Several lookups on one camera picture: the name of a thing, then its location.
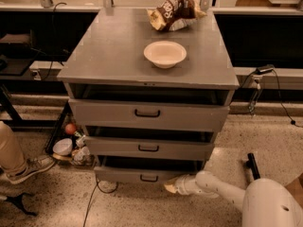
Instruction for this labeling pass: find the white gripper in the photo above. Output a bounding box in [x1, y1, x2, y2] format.
[164, 175, 218, 199]

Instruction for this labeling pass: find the grey bottom drawer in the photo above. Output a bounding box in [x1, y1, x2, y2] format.
[94, 156, 205, 183]

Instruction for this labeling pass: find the grey drawer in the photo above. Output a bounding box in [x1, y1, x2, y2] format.
[84, 136, 214, 160]
[69, 99, 229, 131]
[94, 156, 205, 183]

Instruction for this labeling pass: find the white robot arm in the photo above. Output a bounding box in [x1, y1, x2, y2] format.
[164, 170, 303, 227]

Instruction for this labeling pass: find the grey middle drawer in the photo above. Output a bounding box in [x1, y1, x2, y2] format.
[84, 136, 214, 160]

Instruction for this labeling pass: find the grey drawer cabinet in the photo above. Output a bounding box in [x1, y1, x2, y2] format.
[56, 7, 241, 163]

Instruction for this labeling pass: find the grey top drawer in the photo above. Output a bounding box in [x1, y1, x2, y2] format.
[69, 99, 229, 131]

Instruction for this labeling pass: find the black metal bar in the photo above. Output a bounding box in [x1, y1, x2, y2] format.
[246, 153, 260, 180]

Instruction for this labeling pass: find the crumpled white wrapper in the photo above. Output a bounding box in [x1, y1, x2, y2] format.
[72, 147, 92, 166]

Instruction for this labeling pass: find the white bowl in basket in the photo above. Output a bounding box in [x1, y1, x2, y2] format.
[53, 138, 73, 156]

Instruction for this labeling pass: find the red apple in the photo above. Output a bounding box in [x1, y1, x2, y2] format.
[64, 123, 77, 135]

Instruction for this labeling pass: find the white bowl on cabinet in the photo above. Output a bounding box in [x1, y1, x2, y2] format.
[144, 41, 187, 69]

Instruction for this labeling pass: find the black power adapter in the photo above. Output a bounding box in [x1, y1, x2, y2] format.
[256, 64, 275, 75]

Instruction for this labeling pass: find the black stand foot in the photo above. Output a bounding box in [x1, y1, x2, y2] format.
[0, 192, 37, 217]

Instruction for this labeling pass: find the person leg in khaki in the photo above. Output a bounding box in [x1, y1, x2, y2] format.
[0, 121, 27, 177]

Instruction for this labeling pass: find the brown chip bag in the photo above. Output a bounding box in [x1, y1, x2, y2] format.
[147, 0, 206, 31]

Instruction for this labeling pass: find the black cable on floor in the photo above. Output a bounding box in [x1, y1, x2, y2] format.
[82, 175, 119, 227]

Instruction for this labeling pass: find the black wire basket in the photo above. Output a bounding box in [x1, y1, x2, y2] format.
[45, 103, 94, 166]

